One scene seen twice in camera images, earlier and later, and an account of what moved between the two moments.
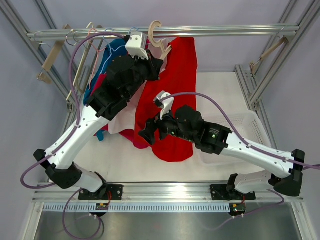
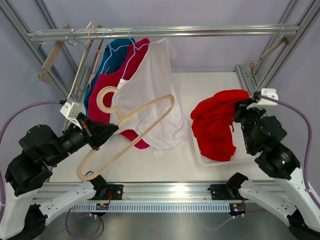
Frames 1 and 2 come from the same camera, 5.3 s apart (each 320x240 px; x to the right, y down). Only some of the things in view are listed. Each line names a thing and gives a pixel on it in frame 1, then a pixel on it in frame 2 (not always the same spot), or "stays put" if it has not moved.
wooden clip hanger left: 43,76 stays put
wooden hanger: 155,43 → 124,118
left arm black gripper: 153,64 → 97,133
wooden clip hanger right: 253,65 stays put
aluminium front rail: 173,192 stays put
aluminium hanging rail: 275,29 stays put
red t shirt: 177,80 → 212,117
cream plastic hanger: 80,61 stays put
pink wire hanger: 98,51 stays put
